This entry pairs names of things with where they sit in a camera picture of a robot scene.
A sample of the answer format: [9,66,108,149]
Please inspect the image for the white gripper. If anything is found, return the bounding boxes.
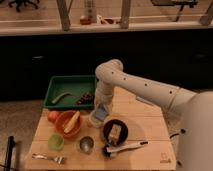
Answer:
[92,83,114,120]

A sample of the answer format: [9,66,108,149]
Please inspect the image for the orange bowl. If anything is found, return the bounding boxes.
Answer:
[55,111,83,139]

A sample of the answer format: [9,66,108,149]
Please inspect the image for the brown grape bunch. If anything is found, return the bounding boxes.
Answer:
[76,93,93,105]

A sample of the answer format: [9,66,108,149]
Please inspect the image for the yellow banana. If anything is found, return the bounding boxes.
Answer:
[64,111,80,133]

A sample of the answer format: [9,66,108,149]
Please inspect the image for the red white bottle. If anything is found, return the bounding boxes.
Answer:
[80,0,97,25]

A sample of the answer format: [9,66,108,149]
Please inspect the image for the grey folded cloth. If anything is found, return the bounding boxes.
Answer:
[136,96,154,106]

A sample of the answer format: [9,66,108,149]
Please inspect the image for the small metal cup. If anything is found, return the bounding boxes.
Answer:
[80,136,94,154]

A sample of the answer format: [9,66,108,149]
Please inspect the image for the blue sponge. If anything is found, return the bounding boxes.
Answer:
[99,108,107,121]

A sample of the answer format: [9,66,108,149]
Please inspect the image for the white paper cup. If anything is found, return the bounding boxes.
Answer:
[88,112,104,128]

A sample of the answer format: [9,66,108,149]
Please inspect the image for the green plastic cup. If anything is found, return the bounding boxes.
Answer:
[48,134,64,151]

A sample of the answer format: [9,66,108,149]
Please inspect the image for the white dish brush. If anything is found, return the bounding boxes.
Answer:
[102,141,148,158]

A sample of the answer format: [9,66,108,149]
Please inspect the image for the silver fork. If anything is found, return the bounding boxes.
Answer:
[32,154,66,164]

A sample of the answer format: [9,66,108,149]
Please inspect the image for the green plastic tray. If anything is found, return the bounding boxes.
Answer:
[44,75,96,110]

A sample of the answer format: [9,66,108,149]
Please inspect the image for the office chair base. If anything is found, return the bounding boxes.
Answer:
[8,0,40,12]

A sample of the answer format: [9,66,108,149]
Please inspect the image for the black pole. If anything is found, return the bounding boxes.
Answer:
[4,136,15,171]

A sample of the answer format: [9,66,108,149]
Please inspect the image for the green bean pod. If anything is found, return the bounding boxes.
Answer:
[52,92,72,104]

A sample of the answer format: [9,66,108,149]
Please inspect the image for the black table frame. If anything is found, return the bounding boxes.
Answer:
[150,0,198,22]

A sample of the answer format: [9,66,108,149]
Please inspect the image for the tan bread slice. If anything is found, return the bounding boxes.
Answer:
[108,124,121,143]

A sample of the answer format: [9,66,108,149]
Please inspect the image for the dark brown plate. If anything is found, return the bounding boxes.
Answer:
[103,119,128,146]

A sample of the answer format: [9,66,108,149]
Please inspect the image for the black cable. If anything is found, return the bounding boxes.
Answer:
[169,129,186,140]

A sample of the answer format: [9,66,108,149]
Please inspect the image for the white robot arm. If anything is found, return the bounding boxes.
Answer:
[95,59,213,171]

